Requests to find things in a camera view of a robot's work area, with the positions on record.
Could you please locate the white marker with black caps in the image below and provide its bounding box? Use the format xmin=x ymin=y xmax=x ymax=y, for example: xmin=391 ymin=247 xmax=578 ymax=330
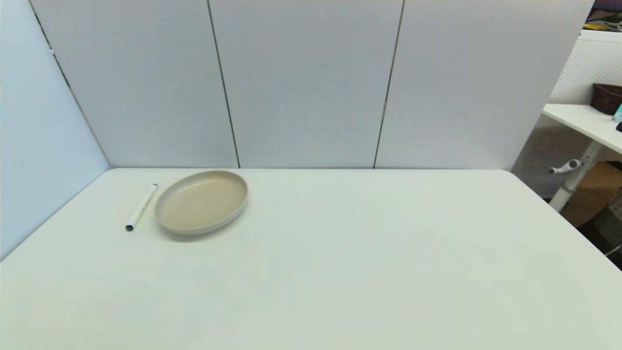
xmin=125 ymin=183 xmax=158 ymax=232

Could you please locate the white side desk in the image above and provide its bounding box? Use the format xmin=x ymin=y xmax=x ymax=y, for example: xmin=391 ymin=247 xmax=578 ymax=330
xmin=542 ymin=104 xmax=622 ymax=155

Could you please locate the white perforated partition panel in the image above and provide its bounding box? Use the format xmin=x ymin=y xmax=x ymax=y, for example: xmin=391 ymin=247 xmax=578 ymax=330
xmin=512 ymin=29 xmax=622 ymax=199

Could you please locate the white desk leg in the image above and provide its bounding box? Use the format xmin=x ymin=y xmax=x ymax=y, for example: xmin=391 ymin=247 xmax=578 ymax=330
xmin=549 ymin=141 xmax=604 ymax=212

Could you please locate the brown cardboard box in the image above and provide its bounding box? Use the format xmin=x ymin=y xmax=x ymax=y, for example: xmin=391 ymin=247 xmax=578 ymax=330
xmin=560 ymin=161 xmax=622 ymax=228

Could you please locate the beige oval plate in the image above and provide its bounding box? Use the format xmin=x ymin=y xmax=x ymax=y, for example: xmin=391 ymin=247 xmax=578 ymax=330
xmin=154 ymin=170 xmax=249 ymax=236

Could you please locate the dark woven basket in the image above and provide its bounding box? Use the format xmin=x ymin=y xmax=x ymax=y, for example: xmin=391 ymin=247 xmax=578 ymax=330
xmin=590 ymin=83 xmax=622 ymax=116

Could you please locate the white desk crank handle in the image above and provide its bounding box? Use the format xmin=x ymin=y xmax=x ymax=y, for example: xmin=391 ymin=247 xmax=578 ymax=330
xmin=549 ymin=159 xmax=583 ymax=175

